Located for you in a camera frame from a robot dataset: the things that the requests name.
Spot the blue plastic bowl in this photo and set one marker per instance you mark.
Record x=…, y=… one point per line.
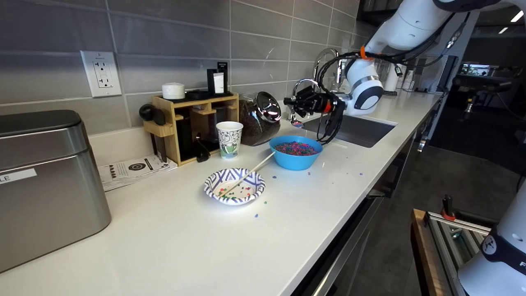
x=294, y=162

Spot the wooden stir stick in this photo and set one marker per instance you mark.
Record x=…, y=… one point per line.
x=250, y=172

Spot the black box with white label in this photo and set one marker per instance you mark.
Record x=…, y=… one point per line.
x=218, y=80

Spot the heap of coloured beads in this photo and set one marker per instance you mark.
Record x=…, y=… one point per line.
x=296, y=149

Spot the white round container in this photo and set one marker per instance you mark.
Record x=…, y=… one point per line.
x=173, y=91

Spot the white bottle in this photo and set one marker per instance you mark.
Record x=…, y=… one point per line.
x=392, y=80

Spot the white wall socket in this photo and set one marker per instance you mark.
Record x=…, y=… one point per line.
x=101, y=74

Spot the stainless steel bin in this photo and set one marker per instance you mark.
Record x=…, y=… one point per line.
x=45, y=185

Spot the patterned paper cup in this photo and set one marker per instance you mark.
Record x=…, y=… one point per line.
x=229, y=139

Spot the wooden coffee tool organizer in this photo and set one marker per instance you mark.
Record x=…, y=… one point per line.
x=172, y=123

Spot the scattered coloured beads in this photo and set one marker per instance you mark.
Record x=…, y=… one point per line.
x=309, y=173

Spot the printed leaflet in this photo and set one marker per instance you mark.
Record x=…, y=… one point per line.
x=131, y=169

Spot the glass jar of coffee beans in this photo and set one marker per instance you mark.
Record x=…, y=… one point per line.
x=257, y=123

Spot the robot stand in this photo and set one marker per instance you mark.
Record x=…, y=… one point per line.
x=435, y=246

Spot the ceiling light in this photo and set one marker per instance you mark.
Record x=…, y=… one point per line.
x=517, y=16

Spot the blue patterned paper bowl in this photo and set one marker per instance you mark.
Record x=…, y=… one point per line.
x=254, y=187

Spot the black round knob tamper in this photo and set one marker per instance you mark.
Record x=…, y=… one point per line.
x=148, y=112

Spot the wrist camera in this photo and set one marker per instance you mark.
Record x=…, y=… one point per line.
x=337, y=117

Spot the small chrome tap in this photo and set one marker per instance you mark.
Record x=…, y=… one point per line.
x=306, y=81

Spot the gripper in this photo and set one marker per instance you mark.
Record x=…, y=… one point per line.
x=320, y=103

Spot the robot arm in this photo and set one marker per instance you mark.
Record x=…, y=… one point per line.
x=370, y=88

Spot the tall chrome tap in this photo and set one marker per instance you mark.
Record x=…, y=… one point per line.
x=325, y=53

